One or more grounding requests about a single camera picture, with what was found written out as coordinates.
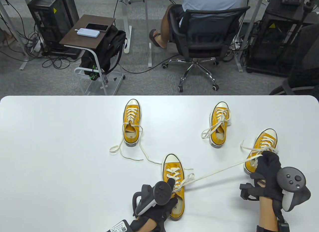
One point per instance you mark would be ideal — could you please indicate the person's left hand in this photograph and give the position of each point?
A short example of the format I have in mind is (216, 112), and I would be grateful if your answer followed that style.
(164, 212)

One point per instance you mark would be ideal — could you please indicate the person's right hand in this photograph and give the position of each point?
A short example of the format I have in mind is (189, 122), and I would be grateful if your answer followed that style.
(268, 172)

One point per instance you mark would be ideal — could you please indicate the gray handheld controller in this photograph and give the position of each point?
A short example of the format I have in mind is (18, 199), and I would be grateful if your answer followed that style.
(290, 178)
(162, 193)

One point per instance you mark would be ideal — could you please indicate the yellow canvas shoe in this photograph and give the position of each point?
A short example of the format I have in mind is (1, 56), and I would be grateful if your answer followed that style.
(221, 105)
(132, 103)
(172, 158)
(270, 133)

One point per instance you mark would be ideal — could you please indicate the person's left forearm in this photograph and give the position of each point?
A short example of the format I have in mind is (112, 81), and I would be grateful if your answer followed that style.
(148, 225)

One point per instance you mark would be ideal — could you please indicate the person's right forearm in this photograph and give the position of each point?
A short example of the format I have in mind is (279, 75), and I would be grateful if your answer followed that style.
(268, 212)

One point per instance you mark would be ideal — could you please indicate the white desk leg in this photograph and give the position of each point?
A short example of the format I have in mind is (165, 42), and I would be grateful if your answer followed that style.
(126, 42)
(238, 60)
(24, 62)
(149, 55)

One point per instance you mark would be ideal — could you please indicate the dark office chair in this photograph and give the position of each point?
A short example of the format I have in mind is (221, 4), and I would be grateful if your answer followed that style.
(306, 55)

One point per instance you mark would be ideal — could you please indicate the black computer rack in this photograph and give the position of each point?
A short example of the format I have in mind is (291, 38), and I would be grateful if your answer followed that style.
(271, 42)

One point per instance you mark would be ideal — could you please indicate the black mesh office chair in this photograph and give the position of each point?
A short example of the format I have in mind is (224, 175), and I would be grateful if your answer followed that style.
(206, 30)

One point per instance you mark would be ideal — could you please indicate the green bag accessory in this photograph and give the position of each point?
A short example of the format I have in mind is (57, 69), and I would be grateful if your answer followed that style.
(93, 72)

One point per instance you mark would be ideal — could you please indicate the black backpack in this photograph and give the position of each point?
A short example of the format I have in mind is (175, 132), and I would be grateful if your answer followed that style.
(109, 47)

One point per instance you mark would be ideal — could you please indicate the black sandal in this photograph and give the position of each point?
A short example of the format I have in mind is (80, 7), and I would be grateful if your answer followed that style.
(153, 37)

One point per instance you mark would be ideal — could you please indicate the light blue power bank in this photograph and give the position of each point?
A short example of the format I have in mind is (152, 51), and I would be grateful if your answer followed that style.
(88, 32)

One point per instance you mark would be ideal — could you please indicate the brown side table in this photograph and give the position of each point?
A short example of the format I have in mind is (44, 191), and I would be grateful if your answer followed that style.
(74, 37)

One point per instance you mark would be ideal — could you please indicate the black smartphone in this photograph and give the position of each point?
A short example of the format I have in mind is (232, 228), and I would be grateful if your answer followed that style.
(97, 27)

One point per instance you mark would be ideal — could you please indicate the black computer tower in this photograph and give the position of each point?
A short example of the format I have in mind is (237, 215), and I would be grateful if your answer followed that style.
(49, 17)

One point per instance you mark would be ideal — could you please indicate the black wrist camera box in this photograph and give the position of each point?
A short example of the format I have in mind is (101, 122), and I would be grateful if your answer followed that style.
(119, 227)
(284, 227)

